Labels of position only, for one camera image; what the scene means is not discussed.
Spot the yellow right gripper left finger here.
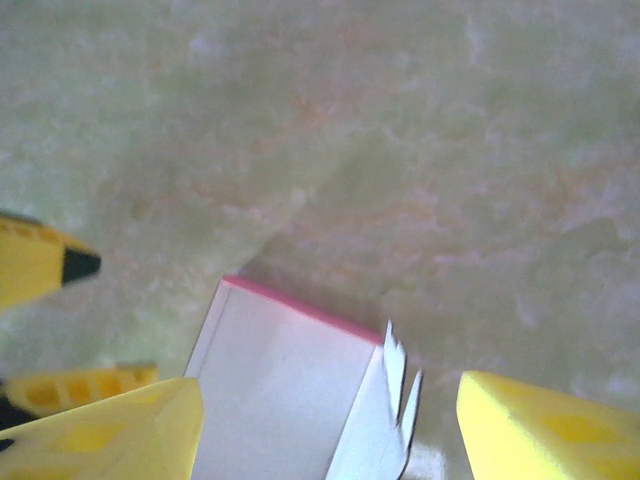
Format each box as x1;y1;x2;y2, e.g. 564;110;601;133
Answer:
0;376;205;480

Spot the pink and white paper box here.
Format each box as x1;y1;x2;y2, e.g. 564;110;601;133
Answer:
183;273;425;480

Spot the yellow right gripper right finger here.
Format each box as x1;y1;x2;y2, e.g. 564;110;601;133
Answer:
456;369;640;480

